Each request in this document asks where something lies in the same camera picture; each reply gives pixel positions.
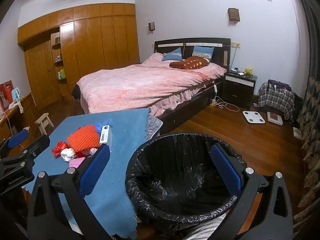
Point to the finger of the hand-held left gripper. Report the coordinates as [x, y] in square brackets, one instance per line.
[37, 143]
[18, 136]

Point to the plaid cloth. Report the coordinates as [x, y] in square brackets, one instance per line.
[272, 98]

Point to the small pink box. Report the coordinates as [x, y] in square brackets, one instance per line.
[76, 163]

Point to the red picture box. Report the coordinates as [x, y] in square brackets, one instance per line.
[3, 97]

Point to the small wooden stool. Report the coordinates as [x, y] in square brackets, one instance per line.
[43, 121]

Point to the brown dotted pillow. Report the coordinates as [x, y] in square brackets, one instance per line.
[192, 63]

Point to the white cloth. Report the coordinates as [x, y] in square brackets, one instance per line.
[16, 106]

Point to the orange mesh bag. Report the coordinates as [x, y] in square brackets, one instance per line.
[83, 137]

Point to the dark wooden bed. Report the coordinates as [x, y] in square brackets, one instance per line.
[222, 52]

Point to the dark nightstand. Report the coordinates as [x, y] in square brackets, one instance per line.
[237, 92]

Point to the white bed controller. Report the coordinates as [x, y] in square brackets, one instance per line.
[215, 87]

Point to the white bathroom scale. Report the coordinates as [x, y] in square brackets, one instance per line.
[253, 117]

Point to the wooden side cabinet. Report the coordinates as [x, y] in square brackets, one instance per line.
[22, 115]

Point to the foil ball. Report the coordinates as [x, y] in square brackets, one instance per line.
[67, 155]

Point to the white floor box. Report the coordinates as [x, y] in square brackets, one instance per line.
[297, 132]

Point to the white scale with red top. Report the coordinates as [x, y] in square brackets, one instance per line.
[274, 118]

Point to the wooden wardrobe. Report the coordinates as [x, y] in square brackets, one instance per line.
[100, 42]

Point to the dark backpack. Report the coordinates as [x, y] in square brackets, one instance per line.
[278, 83]

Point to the person's striped clothing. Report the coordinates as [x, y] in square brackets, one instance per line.
[205, 228]

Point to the blue plastic bag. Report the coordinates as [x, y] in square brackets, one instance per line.
[98, 127]

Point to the wooden door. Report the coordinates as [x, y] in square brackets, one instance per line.
[40, 75]

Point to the light blue kettle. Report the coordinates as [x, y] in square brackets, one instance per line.
[15, 95]

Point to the yellow plush toy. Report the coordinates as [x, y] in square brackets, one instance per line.
[248, 71]

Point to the group of small bottles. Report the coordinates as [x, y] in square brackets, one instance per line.
[58, 58]

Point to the white and blue box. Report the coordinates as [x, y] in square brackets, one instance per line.
[105, 135]

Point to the black bag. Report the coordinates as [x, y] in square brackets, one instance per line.
[298, 106]

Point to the black cloth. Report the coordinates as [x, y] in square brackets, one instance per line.
[75, 92]

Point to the pink blanket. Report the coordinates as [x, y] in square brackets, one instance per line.
[140, 87]

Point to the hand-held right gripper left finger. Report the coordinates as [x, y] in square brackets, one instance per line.
[95, 170]

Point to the blue felt table cloth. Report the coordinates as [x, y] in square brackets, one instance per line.
[117, 180]

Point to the large wall lamp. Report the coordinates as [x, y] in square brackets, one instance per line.
[233, 15]

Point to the dark patterned curtain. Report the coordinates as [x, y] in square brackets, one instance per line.
[310, 105]

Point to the grey quilted table pad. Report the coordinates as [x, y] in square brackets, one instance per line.
[153, 125]

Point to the small wall lamp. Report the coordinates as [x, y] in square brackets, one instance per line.
[151, 26]

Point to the small bedside clock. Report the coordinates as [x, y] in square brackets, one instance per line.
[235, 69]

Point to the blue pillow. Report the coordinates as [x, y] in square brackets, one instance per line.
[172, 55]
[202, 51]

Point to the wall power outlet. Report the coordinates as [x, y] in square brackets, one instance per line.
[235, 44]

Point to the trash bin with black bag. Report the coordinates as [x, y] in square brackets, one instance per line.
[180, 180]

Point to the red plastic wrapper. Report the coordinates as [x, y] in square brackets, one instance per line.
[58, 148]

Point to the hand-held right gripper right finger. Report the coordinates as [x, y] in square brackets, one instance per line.
[227, 167]

